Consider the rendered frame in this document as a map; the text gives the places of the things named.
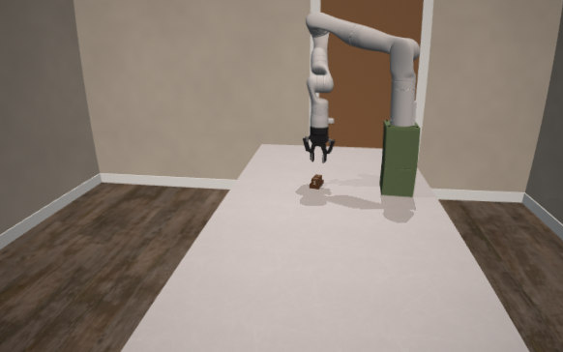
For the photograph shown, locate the brown wooden tray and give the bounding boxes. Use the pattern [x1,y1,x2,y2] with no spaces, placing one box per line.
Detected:
[310,180,324,190]

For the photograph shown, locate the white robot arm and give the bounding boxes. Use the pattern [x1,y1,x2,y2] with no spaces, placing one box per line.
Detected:
[306,12,420,128]

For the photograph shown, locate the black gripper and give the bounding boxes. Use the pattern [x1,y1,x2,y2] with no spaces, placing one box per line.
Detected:
[303,126,335,163]

